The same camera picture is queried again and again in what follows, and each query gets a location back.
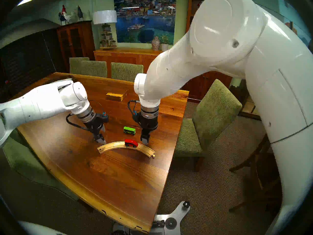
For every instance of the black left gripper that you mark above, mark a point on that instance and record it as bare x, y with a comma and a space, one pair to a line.
95, 126

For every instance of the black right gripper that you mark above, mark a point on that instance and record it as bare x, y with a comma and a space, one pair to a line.
149, 125

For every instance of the curved wooden train track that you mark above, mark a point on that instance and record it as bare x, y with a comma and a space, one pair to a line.
112, 146
146, 150

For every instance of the red toy train car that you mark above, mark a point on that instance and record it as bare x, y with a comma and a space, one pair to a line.
131, 143

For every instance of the green toy train car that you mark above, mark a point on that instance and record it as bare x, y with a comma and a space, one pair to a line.
129, 130

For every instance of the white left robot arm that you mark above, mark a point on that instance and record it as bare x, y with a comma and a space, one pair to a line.
36, 102

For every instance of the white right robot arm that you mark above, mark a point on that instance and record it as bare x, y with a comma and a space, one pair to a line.
244, 53

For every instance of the flat wooden box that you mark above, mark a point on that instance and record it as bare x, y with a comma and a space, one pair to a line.
117, 95

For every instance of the green upholstered dining chair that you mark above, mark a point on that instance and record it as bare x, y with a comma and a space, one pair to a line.
77, 64
215, 109
95, 69
22, 163
124, 71

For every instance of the round tray with blue inlay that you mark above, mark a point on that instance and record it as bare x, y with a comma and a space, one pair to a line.
66, 78

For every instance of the tall wooden bookshelf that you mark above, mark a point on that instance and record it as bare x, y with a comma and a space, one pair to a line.
203, 86

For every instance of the black knob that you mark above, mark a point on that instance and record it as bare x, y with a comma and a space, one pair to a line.
186, 204

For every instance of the light wooden sideboard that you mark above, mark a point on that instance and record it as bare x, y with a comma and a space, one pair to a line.
117, 57

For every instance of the tiered wooden plant stand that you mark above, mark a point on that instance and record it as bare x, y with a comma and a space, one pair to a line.
107, 47

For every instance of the plant in white pot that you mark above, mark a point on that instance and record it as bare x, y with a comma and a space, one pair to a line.
164, 46

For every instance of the dark glass-door cabinet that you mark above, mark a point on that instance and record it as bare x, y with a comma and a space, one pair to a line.
84, 41

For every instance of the patterned ceramic vase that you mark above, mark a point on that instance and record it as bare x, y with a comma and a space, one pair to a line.
155, 43

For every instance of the dark sideboard with glass doors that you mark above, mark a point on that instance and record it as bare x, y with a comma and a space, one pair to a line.
247, 107

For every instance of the dark slatted window blinds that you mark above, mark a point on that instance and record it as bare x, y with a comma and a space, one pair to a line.
29, 55

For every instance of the small potted green plant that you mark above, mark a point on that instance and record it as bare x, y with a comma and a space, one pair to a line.
106, 27

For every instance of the dark wooden chair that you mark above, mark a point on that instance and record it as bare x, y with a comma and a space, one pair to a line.
256, 168

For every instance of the white lamp shade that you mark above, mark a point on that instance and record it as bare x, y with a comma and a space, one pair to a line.
104, 17

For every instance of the white rooster figurine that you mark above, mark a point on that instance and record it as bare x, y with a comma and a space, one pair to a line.
69, 16

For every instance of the dark rooster figurine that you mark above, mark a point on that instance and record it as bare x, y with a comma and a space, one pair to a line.
80, 13

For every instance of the blue and red rooster figurine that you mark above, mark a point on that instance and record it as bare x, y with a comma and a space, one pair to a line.
62, 16

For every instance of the green frog figurine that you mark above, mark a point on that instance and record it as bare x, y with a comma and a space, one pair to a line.
199, 2

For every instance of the ceiling light panel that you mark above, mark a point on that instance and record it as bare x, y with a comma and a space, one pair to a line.
25, 1

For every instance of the abstract landscape painting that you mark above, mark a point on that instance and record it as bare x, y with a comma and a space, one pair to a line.
287, 25
302, 37

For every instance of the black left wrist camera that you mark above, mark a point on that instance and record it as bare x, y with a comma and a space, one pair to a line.
105, 119

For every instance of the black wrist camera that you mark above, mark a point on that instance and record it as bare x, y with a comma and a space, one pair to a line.
105, 119
136, 118

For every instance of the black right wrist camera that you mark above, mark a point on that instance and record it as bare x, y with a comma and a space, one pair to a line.
136, 118

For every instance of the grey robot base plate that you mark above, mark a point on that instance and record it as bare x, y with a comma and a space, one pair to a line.
177, 216

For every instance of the harbour town wall picture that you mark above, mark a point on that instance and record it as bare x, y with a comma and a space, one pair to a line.
144, 16

